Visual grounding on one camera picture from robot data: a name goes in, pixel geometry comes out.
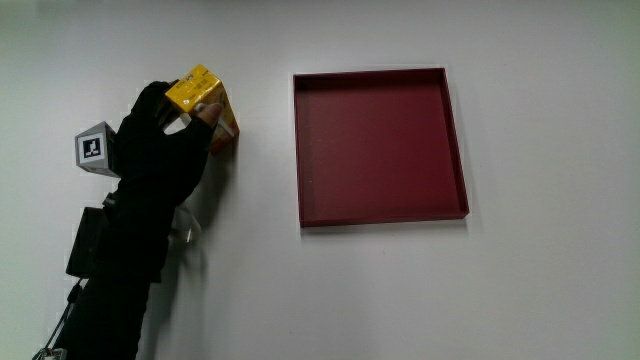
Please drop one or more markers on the person's left hand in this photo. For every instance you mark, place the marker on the person's left hand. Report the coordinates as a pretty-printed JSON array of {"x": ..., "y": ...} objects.
[{"x": 150, "y": 150}]

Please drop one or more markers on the yellow ice redtea carton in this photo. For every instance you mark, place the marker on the yellow ice redtea carton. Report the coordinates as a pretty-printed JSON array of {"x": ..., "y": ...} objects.
[{"x": 200, "y": 87}]

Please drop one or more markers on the person's left forearm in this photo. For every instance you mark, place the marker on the person's left forearm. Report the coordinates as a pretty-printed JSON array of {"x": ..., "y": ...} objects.
[{"x": 125, "y": 280}]

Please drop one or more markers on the black sensor box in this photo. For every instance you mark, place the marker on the black sensor box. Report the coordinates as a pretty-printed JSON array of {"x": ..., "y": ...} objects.
[{"x": 86, "y": 242}]

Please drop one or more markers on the dark red square tray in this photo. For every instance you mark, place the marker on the dark red square tray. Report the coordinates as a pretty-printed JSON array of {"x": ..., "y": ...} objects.
[{"x": 375, "y": 150}]

